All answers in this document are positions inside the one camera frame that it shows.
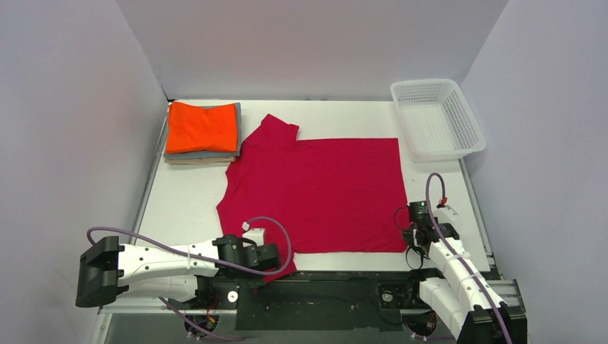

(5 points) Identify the red t shirt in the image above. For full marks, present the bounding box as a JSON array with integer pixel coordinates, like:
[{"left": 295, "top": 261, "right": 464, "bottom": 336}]
[{"left": 217, "top": 115, "right": 407, "bottom": 259}]

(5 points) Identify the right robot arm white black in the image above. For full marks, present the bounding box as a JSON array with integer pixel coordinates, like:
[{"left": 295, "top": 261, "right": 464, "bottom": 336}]
[{"left": 402, "top": 201, "right": 530, "bottom": 343}]

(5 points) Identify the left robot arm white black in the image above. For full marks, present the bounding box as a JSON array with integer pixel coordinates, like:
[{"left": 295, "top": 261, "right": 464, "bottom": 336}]
[{"left": 75, "top": 235, "right": 282, "bottom": 309}]

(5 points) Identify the grey blue folded t shirt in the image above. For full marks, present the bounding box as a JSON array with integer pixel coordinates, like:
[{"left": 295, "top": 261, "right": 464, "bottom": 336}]
[{"left": 163, "top": 102, "right": 242, "bottom": 161}]

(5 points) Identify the beige folded t shirt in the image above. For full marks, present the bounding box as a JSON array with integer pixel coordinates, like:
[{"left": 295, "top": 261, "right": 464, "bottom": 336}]
[{"left": 164, "top": 156, "right": 236, "bottom": 166}]

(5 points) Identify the white plastic basket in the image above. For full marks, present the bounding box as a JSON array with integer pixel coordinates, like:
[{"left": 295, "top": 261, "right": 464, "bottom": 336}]
[{"left": 390, "top": 79, "right": 487, "bottom": 163}]

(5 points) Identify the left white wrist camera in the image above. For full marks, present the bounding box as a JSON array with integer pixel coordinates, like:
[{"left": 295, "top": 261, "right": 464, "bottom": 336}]
[{"left": 242, "top": 222, "right": 265, "bottom": 246}]

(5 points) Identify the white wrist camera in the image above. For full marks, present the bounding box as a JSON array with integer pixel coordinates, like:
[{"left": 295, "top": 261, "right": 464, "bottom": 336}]
[
  {"left": 242, "top": 222, "right": 265, "bottom": 246},
  {"left": 433, "top": 197, "right": 459, "bottom": 226}
]

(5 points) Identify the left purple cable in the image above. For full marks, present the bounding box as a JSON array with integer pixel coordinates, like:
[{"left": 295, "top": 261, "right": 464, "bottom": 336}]
[{"left": 86, "top": 216, "right": 293, "bottom": 343}]

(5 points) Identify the purple cable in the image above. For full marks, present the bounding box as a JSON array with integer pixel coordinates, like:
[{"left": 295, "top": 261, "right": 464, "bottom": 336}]
[
  {"left": 424, "top": 173, "right": 514, "bottom": 344},
  {"left": 86, "top": 216, "right": 293, "bottom": 343}
]

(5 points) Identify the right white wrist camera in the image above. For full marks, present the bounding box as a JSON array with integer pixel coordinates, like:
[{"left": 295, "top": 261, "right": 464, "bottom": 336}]
[{"left": 433, "top": 197, "right": 459, "bottom": 226}]

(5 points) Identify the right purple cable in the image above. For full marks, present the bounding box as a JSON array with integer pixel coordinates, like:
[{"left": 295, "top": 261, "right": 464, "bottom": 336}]
[{"left": 424, "top": 173, "right": 514, "bottom": 344}]

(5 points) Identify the aluminium rail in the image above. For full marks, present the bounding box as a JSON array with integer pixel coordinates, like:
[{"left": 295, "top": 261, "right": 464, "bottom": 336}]
[{"left": 99, "top": 279, "right": 525, "bottom": 314}]

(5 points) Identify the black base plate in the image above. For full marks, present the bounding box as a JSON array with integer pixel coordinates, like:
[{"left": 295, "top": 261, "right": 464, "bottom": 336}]
[{"left": 168, "top": 271, "right": 439, "bottom": 335}]

